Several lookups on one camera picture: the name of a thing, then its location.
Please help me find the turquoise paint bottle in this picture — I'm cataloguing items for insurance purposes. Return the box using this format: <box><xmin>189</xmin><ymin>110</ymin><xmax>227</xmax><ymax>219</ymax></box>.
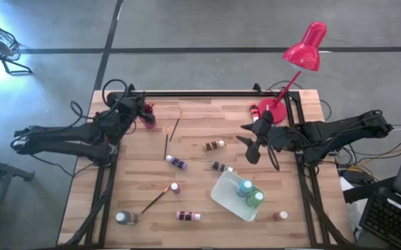
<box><xmin>236</xmin><ymin>178</ymin><xmax>256</xmax><ymax>199</ymax></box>

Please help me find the white paint bottle black label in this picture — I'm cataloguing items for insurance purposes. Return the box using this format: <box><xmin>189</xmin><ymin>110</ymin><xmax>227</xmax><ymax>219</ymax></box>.
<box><xmin>211</xmin><ymin>160</ymin><xmax>234</xmax><ymax>174</ymax></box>

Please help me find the red white paint bottle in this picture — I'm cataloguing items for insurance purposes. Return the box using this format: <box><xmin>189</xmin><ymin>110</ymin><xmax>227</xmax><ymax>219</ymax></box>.
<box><xmin>249</xmin><ymin>102</ymin><xmax>260</xmax><ymax>123</ymax></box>

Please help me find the large gray paint bottle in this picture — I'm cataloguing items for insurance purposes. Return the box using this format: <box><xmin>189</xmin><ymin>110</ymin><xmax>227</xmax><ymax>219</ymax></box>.
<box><xmin>114</xmin><ymin>210</ymin><xmax>139</xmax><ymax>226</ymax></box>

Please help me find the brown paint bottle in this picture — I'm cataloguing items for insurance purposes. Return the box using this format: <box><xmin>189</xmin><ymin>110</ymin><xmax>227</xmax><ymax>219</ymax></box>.
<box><xmin>272</xmin><ymin>210</ymin><xmax>289</xmax><ymax>222</ymax></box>

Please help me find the red plastic cup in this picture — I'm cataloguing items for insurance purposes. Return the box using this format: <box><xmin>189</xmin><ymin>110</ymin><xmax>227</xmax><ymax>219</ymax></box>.
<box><xmin>138</xmin><ymin>110</ymin><xmax>157</xmax><ymax>131</ymax></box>

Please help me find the purple paint bottle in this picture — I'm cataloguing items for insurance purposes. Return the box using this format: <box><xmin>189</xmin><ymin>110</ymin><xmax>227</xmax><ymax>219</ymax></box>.
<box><xmin>164</xmin><ymin>154</ymin><xmax>189</xmax><ymax>172</ymax></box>

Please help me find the black aluminium rig frame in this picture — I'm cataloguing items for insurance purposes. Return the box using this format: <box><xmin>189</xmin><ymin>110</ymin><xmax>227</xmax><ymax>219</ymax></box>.
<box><xmin>60</xmin><ymin>88</ymin><xmax>356</xmax><ymax>249</ymax></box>

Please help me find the pink paint bottle black label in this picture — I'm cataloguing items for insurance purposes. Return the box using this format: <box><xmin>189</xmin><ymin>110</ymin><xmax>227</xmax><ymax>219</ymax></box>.
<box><xmin>176</xmin><ymin>210</ymin><xmax>202</xmax><ymax>222</ymax></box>

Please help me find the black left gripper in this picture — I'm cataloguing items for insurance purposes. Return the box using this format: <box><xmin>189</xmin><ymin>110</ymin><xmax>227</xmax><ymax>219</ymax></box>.
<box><xmin>115</xmin><ymin>92</ymin><xmax>153</xmax><ymax>121</ymax></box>

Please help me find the black-handled paintbrush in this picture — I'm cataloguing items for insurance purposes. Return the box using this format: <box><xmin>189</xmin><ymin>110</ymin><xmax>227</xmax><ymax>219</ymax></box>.
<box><xmin>169</xmin><ymin>110</ymin><xmax>183</xmax><ymax>143</ymax></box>
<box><xmin>163</xmin><ymin>126</ymin><xmax>171</xmax><ymax>161</ymax></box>

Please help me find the red desk lamp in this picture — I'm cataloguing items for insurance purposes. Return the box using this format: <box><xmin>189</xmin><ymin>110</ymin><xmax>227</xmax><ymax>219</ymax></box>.
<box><xmin>257</xmin><ymin>20</ymin><xmax>328</xmax><ymax>125</ymax></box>

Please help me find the white plastic bin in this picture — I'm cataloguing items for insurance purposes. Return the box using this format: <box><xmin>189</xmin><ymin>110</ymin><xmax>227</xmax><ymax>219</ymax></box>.
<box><xmin>210</xmin><ymin>169</ymin><xmax>266</xmax><ymax>223</ymax></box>

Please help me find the yellow paint bottle black label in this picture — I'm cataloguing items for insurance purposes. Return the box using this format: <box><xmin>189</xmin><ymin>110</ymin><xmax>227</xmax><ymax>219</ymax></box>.
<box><xmin>203</xmin><ymin>140</ymin><xmax>227</xmax><ymax>152</ymax></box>

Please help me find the green paint bottle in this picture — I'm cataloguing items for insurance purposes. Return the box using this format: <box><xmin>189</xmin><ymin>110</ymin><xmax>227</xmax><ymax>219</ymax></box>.
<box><xmin>245</xmin><ymin>189</ymin><xmax>266</xmax><ymax>209</ymax></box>

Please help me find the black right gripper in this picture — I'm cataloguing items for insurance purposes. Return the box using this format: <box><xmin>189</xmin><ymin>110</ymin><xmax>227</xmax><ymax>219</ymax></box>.
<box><xmin>235</xmin><ymin>110</ymin><xmax>280</xmax><ymax>149</ymax></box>

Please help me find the black keyboard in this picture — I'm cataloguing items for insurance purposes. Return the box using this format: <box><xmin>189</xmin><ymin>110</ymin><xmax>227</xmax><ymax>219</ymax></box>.
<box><xmin>358</xmin><ymin>186</ymin><xmax>401</xmax><ymax>250</ymax></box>

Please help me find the black metal stand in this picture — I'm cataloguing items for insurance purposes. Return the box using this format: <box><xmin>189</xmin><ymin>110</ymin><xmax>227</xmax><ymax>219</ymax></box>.
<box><xmin>0</xmin><ymin>152</ymin><xmax>35</xmax><ymax>195</ymax></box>

